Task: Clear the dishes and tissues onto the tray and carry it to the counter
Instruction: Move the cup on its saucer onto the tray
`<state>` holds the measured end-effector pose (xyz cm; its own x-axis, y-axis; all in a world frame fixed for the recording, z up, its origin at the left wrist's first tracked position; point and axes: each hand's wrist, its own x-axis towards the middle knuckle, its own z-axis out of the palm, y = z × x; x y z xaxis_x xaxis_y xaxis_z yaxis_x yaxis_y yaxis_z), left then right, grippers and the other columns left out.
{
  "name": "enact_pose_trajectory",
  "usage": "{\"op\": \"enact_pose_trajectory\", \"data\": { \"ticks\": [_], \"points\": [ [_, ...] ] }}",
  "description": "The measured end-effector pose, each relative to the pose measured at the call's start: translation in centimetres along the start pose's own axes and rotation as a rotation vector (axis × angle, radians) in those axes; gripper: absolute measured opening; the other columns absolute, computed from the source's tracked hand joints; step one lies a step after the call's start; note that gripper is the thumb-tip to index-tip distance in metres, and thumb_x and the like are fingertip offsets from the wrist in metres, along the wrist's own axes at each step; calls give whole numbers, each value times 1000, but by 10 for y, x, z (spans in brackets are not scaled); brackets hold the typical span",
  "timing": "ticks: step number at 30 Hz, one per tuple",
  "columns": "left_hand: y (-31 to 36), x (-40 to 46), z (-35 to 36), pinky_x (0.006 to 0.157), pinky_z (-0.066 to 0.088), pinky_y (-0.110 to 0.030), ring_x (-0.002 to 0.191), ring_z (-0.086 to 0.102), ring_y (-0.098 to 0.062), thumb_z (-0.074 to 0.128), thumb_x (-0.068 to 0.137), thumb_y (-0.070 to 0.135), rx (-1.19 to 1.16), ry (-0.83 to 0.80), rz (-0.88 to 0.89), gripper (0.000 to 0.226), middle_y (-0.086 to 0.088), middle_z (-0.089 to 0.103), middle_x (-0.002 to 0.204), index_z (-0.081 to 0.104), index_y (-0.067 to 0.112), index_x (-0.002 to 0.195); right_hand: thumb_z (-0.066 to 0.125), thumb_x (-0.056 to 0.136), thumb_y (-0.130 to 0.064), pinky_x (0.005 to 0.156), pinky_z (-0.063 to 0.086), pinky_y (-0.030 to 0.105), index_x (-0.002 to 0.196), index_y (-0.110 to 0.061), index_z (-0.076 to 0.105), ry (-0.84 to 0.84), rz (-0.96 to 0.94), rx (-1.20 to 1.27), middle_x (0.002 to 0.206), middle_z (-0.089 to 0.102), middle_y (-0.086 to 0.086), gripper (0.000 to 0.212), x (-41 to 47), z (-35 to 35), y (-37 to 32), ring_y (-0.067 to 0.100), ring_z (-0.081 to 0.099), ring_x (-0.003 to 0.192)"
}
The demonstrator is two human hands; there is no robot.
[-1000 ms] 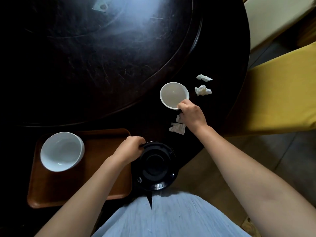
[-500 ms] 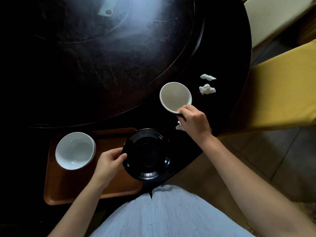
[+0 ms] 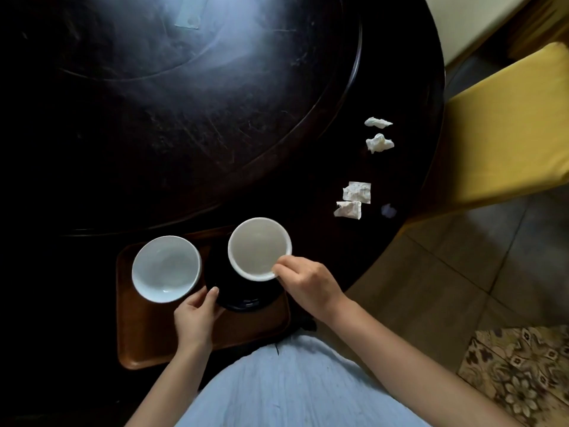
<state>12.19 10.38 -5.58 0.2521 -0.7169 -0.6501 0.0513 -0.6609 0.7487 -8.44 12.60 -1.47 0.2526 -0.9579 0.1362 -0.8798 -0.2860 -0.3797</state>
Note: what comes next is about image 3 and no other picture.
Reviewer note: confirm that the person's right hand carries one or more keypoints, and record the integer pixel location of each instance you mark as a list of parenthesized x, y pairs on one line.
[(313, 289)]

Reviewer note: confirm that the person's left hand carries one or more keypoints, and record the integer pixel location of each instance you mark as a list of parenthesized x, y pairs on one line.
[(193, 322)]

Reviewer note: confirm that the person's left thumb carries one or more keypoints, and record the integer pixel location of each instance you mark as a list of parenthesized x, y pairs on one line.
[(212, 296)]

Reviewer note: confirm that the person's right fingers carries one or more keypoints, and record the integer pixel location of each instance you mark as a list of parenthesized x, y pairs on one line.
[(286, 269)]

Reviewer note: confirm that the black round plate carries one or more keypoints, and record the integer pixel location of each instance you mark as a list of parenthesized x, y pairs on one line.
[(240, 293)]

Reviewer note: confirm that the white bowl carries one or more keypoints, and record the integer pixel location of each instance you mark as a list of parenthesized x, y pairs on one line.
[(165, 267), (258, 246)]

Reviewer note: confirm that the person's left forearm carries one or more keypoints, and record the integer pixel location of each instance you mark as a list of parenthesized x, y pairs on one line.
[(171, 386)]

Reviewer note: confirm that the person's right forearm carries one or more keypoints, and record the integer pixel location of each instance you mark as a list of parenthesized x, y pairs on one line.
[(409, 369)]

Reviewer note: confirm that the brown wooden tray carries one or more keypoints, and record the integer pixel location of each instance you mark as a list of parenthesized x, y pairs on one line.
[(146, 333)]

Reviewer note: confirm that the folded white paper piece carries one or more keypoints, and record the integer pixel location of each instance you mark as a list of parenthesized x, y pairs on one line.
[(348, 210), (357, 192)]

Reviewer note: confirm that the small bluish crumpled scrap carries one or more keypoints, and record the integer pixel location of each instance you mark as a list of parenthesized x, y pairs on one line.
[(388, 211)]

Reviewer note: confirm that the light blue garment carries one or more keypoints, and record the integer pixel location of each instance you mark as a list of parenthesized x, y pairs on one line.
[(293, 386)]

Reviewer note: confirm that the crumpled white tissue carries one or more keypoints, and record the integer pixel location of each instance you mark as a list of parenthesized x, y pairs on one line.
[(378, 144), (378, 123)]

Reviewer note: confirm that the dark round wooden turntable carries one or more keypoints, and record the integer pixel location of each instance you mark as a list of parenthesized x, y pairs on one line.
[(178, 106)]

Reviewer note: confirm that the yellow chair cushion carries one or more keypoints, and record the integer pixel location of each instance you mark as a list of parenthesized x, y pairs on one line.
[(502, 142)]

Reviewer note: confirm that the floral patterned rug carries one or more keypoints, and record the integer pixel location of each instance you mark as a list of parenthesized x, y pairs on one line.
[(520, 377)]

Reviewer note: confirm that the clear plastic strip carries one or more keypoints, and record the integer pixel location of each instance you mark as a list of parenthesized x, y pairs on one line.
[(192, 11)]

